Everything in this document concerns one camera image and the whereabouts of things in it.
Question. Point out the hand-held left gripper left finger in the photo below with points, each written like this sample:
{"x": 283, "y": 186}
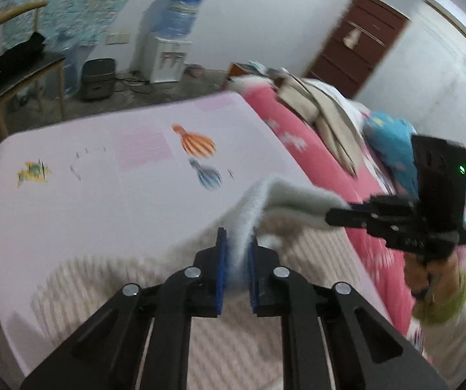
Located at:
{"x": 222, "y": 268}

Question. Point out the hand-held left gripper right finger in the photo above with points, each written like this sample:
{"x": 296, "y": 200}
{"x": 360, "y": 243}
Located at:
{"x": 252, "y": 276}

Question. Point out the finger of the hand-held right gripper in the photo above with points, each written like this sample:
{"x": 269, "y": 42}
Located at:
{"x": 362, "y": 217}

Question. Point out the beige white houndstooth knit coat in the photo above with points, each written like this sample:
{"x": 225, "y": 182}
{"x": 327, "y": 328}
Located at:
{"x": 224, "y": 353}

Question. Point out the beige clothes pile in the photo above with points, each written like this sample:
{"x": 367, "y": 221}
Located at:
{"x": 330, "y": 118}

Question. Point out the person's right hand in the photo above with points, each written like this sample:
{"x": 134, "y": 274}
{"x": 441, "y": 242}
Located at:
{"x": 435, "y": 276}

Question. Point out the pink floral blanket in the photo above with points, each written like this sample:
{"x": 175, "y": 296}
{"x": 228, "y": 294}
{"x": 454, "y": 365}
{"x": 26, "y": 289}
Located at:
{"x": 330, "y": 170}

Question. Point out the brown door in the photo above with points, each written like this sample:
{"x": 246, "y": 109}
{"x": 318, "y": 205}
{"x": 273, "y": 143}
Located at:
{"x": 358, "y": 61}

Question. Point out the pale cloth on door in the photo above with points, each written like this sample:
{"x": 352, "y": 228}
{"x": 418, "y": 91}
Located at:
{"x": 350, "y": 38}

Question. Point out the brown box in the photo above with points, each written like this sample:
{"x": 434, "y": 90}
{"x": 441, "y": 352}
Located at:
{"x": 241, "y": 69}

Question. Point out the dark floor object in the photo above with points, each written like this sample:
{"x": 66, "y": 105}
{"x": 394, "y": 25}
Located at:
{"x": 195, "y": 71}

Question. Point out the white water dispenser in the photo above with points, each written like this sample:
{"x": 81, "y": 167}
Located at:
{"x": 164, "y": 61}

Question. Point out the dark rice cooker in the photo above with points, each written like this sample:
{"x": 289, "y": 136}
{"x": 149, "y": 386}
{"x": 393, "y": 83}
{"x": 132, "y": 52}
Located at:
{"x": 99, "y": 79}

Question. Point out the blue floor water bottle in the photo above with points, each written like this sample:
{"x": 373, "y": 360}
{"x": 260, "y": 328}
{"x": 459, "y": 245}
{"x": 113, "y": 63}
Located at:
{"x": 76, "y": 65}

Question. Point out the blue water dispenser bottle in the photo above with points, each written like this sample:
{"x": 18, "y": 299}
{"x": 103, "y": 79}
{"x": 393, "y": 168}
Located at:
{"x": 180, "y": 12}

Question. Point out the wooden chair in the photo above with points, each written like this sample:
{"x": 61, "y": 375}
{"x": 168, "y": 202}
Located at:
{"x": 34, "y": 69}

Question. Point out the black bag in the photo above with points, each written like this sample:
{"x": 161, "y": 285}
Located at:
{"x": 17, "y": 55}

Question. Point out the wall socket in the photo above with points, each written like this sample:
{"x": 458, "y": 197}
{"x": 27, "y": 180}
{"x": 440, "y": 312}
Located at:
{"x": 118, "y": 38}

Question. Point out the patterned wall cloth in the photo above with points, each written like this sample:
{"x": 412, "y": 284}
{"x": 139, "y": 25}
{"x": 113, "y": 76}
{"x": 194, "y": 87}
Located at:
{"x": 82, "y": 0}

